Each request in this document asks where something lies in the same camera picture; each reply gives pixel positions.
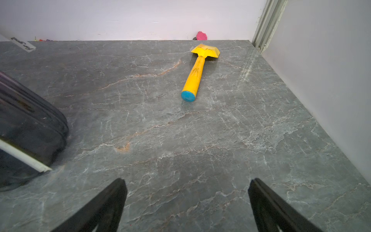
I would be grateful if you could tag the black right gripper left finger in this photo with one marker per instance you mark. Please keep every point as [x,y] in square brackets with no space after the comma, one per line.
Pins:
[101,214]

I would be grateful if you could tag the dark red glass vase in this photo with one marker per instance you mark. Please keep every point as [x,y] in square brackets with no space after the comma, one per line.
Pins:
[33,133]

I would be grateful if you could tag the yellow toy shovel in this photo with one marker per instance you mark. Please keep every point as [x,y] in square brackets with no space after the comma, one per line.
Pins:
[191,86]

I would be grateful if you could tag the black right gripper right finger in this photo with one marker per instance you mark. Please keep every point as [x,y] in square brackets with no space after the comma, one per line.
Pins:
[273,214]

